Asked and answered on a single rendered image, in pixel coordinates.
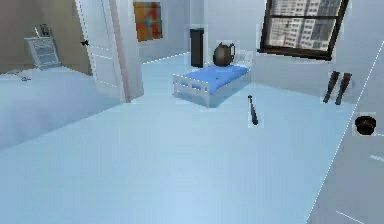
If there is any white bed blue mattress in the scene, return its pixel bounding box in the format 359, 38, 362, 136
172, 50, 254, 109

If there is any black baseball bat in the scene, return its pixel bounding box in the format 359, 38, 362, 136
247, 94, 260, 126

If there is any black tall bin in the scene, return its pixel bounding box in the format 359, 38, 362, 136
189, 28, 205, 69

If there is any brown round kettle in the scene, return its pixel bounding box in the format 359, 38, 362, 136
212, 42, 237, 67

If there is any white room door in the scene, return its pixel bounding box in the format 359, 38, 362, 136
74, 0, 132, 104

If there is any dark framed window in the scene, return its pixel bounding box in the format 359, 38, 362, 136
257, 0, 350, 62

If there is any dark brown leaning board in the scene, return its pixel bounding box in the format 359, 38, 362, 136
322, 70, 341, 104
334, 72, 353, 106

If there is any black round bowl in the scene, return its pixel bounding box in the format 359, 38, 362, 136
354, 115, 377, 136

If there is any orange framed wall picture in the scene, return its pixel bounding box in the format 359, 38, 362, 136
132, 1, 164, 43

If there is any grey small picture frame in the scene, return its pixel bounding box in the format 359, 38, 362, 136
35, 23, 52, 38

